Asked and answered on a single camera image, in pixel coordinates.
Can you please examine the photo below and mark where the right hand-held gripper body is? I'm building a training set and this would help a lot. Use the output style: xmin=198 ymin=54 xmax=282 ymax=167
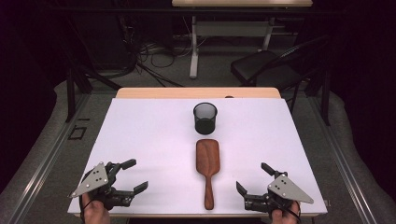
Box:
xmin=243 ymin=170 xmax=315 ymax=216

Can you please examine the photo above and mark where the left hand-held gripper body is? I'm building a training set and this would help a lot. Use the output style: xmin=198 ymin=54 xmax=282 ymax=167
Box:
xmin=68 ymin=161 xmax=136 ymax=211

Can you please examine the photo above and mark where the black mesh cup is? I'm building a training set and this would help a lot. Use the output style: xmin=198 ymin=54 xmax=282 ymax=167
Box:
xmin=192 ymin=102 xmax=219 ymax=135

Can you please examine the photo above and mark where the person's right hand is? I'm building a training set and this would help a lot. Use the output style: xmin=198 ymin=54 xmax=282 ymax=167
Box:
xmin=270 ymin=200 xmax=303 ymax=224

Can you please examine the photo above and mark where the person's left hand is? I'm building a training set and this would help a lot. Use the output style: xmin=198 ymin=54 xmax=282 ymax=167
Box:
xmin=81 ymin=192 xmax=111 ymax=224

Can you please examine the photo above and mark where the white table mat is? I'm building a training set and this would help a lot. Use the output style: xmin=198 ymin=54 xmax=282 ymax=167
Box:
xmin=67 ymin=97 xmax=329 ymax=216

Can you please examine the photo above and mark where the black metal stand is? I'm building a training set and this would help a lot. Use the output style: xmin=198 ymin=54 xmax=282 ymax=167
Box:
xmin=64 ymin=60 xmax=123 ymax=124

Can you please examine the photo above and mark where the wooden table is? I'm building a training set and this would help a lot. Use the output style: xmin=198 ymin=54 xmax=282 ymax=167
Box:
xmin=67 ymin=87 xmax=329 ymax=218

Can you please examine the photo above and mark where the black folding chair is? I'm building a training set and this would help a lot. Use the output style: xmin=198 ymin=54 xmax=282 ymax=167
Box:
xmin=230 ymin=34 xmax=332 ymax=113

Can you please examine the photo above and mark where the beige desk with white legs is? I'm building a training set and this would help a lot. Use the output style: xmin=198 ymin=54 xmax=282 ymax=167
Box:
xmin=171 ymin=0 xmax=314 ymax=79

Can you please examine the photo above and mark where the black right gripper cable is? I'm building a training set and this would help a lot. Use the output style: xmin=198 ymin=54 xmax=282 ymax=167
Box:
xmin=274 ymin=199 xmax=303 ymax=223

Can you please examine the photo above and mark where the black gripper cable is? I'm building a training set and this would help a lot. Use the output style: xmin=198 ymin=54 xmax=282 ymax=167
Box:
xmin=78 ymin=194 xmax=94 ymax=223
xmin=274 ymin=199 xmax=303 ymax=223

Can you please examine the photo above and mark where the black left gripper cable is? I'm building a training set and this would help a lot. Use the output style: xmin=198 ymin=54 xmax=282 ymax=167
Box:
xmin=78 ymin=194 xmax=94 ymax=223

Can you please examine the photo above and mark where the metal floor rail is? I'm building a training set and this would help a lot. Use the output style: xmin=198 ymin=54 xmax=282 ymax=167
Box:
xmin=8 ymin=92 xmax=92 ymax=224
xmin=306 ymin=94 xmax=379 ymax=224

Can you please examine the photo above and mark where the bundle of black cables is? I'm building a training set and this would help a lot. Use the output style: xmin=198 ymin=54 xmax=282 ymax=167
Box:
xmin=120 ymin=15 xmax=191 ymax=89

